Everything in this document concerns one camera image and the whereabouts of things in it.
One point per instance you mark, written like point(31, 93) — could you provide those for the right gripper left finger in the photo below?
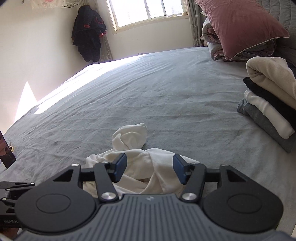
point(105, 174)

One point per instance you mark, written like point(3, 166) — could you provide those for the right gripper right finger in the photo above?
point(193, 176)

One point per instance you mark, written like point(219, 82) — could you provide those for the white long-sleeve garment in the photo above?
point(148, 171)

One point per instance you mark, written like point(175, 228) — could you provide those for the dark phone screen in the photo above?
point(6, 155)

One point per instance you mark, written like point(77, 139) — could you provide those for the grey bed sheet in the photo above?
point(188, 102)

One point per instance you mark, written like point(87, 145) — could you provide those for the white folded garment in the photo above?
point(282, 126)

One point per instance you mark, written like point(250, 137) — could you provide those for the black folded garment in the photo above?
point(285, 110)

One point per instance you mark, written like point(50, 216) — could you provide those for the beige folded garment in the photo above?
point(274, 75)

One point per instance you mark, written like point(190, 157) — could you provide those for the rolled grey pink quilt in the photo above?
point(216, 50)

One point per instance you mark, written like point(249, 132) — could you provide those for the dark hanging jacket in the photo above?
point(87, 30)

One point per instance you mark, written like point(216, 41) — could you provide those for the pink velvet pillow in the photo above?
point(241, 25)

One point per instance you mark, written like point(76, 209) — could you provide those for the window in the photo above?
point(130, 14)

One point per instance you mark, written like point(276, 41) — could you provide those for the grey curtain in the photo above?
point(195, 19)

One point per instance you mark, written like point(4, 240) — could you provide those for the grey quilted headboard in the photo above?
point(284, 12)

